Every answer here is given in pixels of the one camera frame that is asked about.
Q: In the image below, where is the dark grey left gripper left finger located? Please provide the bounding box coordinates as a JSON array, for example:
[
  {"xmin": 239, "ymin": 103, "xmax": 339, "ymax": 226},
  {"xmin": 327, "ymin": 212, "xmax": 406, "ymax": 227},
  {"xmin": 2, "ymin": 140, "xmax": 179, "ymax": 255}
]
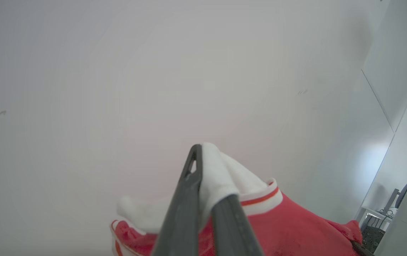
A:
[{"xmin": 152, "ymin": 144, "xmax": 204, "ymax": 256}]

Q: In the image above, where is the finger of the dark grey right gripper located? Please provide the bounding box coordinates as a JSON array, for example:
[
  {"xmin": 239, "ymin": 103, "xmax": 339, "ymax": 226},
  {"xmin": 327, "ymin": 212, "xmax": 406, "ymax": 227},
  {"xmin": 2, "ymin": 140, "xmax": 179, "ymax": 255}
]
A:
[{"xmin": 351, "ymin": 241, "xmax": 375, "ymax": 256}]

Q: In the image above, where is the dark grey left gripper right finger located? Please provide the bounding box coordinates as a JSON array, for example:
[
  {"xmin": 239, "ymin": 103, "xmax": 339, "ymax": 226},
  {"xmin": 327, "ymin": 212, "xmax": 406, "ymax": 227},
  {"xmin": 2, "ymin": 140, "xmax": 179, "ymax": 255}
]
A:
[{"xmin": 211, "ymin": 194, "xmax": 265, "ymax": 256}]

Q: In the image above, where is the red and white shirt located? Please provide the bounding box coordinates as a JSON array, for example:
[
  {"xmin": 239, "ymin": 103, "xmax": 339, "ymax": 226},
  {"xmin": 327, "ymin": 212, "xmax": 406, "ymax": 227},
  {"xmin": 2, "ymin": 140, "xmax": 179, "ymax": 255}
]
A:
[{"xmin": 110, "ymin": 142, "xmax": 364, "ymax": 256}]

